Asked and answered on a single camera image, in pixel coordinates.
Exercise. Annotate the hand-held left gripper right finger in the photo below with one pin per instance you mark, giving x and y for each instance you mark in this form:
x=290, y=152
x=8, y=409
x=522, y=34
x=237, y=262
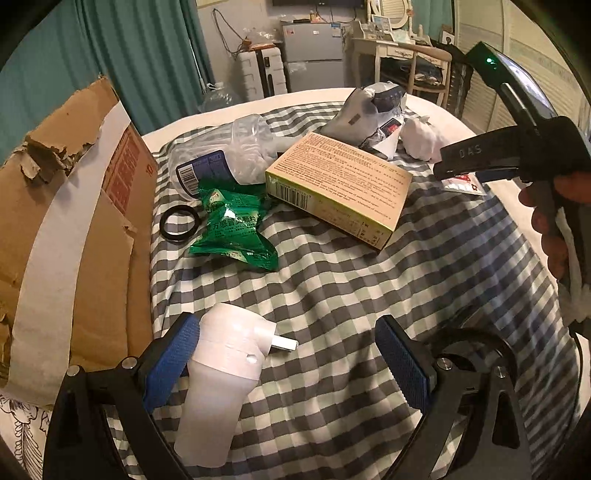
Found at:
x=406, y=364

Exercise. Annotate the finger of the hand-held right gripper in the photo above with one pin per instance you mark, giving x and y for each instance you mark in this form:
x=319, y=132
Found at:
x=475, y=154

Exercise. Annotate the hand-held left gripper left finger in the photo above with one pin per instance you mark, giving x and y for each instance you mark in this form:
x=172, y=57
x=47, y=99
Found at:
x=171, y=360

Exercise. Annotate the small red white sachet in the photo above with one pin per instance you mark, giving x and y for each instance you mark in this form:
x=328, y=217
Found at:
x=461, y=187

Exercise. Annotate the white plug-in device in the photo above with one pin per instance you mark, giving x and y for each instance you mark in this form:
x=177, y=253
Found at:
x=221, y=369

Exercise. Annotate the white tissue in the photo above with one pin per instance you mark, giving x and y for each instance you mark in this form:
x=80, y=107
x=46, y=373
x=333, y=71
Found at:
x=422, y=138

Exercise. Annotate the grey plastic package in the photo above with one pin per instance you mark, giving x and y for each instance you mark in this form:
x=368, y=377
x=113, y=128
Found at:
x=355, y=115

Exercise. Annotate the beige carton box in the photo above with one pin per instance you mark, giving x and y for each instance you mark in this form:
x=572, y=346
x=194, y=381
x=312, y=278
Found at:
x=341, y=184

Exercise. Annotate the green foil packet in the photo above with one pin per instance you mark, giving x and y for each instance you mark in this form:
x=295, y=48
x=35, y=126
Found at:
x=231, y=226

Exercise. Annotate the brown cardboard box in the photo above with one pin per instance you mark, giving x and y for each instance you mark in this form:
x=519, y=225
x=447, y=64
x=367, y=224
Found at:
x=27, y=230

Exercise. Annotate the clear plastic bottle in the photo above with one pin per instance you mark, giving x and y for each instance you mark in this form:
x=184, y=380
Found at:
x=244, y=152

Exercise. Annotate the person's right hand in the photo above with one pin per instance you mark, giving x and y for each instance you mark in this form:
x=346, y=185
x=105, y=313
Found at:
x=575, y=189

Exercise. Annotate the black shelf unit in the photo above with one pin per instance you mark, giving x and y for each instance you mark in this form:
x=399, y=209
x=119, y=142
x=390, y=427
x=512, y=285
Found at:
x=461, y=92

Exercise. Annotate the wooden chair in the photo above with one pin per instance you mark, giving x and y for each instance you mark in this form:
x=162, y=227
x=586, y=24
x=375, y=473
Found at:
x=434, y=55

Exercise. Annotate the checkered cloth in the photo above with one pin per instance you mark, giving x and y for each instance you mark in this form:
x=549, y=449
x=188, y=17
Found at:
x=323, y=277

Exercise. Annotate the cream louvred wardrobe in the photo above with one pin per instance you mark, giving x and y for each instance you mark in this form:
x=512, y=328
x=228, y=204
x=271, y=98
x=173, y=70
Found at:
x=531, y=27

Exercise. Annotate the cream dressing table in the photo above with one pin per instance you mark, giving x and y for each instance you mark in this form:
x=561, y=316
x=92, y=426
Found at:
x=392, y=48

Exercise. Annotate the floral printed fabric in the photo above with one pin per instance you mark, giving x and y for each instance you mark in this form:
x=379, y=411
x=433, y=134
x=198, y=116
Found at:
x=23, y=424

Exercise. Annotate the oval mirror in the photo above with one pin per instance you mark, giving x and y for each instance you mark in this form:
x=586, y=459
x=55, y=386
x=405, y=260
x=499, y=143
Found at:
x=390, y=11

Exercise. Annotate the silver fridge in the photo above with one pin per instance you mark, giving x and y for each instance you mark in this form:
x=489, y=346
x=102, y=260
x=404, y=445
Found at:
x=314, y=46

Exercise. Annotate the white suitcase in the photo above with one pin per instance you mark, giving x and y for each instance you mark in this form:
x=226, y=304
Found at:
x=251, y=74

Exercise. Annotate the clear plastic bag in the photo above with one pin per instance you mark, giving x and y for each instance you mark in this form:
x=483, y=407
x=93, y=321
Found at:
x=261, y=41

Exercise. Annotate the teal curtain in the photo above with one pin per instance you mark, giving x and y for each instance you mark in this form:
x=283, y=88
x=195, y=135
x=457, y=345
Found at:
x=138, y=55

